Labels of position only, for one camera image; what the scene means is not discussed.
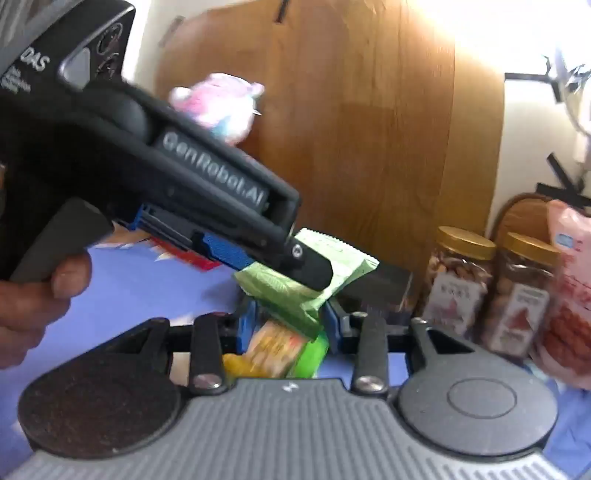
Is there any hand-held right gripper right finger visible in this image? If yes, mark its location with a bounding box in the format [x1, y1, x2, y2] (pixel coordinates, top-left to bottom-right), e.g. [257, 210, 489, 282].
[322, 299, 483, 395]

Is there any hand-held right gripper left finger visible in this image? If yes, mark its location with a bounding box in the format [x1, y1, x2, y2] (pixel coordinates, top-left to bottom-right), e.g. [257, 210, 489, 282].
[108, 300, 258, 395]

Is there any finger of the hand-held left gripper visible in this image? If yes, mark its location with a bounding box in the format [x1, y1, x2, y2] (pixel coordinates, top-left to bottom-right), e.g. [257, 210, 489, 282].
[191, 231, 334, 292]

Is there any yellow green snack packet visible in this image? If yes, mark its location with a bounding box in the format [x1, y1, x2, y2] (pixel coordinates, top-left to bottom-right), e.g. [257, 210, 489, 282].
[222, 320, 331, 380]

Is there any green leaf print snack packet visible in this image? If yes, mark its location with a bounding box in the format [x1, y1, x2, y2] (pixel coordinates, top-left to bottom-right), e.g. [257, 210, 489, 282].
[233, 228, 380, 340]

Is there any person's left hand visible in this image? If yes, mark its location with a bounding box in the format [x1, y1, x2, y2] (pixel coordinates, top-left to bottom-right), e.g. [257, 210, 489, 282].
[0, 251, 93, 370]

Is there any black box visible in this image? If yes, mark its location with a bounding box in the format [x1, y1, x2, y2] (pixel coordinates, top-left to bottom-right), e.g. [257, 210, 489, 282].
[337, 265, 414, 319]

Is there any red box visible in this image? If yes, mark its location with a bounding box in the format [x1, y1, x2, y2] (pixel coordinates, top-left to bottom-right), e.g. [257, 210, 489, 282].
[148, 237, 222, 273]

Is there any blue cloth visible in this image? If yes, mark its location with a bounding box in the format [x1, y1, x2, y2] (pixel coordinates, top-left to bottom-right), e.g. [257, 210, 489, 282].
[0, 226, 591, 480]

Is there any gold lid nut jar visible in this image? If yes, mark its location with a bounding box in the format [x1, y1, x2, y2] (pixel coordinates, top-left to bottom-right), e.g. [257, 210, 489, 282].
[480, 232, 561, 365]
[422, 226, 497, 342]

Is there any pink plush toy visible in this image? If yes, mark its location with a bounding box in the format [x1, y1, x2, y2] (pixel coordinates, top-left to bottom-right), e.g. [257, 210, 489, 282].
[168, 73, 266, 147]

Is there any large wooden board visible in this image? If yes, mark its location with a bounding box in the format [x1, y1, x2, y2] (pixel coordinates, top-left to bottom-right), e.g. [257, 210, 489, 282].
[154, 0, 504, 319]

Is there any small round wooden board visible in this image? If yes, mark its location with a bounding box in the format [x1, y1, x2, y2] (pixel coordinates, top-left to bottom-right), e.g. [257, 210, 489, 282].
[492, 193, 561, 250]

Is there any pink snack bag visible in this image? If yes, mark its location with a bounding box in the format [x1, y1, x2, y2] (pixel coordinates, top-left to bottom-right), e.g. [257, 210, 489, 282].
[531, 199, 591, 388]

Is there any white wall device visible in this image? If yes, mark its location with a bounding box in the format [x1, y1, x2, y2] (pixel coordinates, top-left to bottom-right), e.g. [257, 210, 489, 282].
[542, 46, 591, 139]

